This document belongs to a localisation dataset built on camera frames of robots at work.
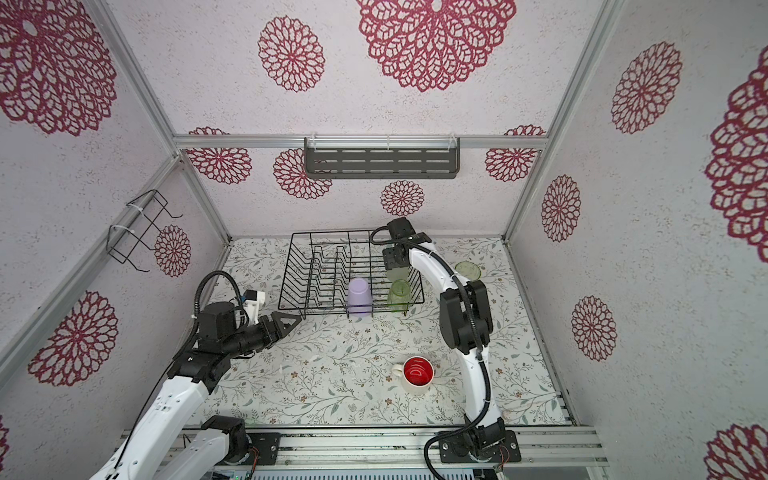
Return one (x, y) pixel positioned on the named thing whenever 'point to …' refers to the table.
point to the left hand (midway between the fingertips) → (296, 327)
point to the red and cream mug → (417, 373)
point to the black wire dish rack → (343, 272)
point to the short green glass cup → (399, 296)
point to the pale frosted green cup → (399, 273)
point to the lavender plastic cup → (359, 302)
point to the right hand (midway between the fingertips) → (399, 253)
